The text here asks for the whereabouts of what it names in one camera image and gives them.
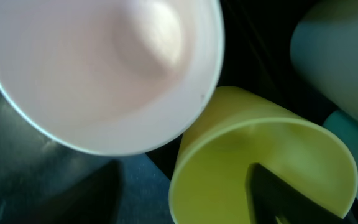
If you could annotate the yellow cup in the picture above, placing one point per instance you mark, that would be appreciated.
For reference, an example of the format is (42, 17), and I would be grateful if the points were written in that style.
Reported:
(216, 174)

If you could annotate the pink cup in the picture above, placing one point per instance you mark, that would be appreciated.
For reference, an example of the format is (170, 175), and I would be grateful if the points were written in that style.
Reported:
(89, 77)

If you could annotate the grey cup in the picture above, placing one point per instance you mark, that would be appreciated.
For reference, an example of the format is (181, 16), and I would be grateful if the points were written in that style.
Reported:
(337, 62)

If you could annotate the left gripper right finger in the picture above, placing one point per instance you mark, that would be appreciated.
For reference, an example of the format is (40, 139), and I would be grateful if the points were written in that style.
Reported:
(278, 202)

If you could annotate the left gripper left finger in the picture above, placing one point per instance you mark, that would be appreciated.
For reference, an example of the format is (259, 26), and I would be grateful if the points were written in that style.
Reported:
(95, 199)

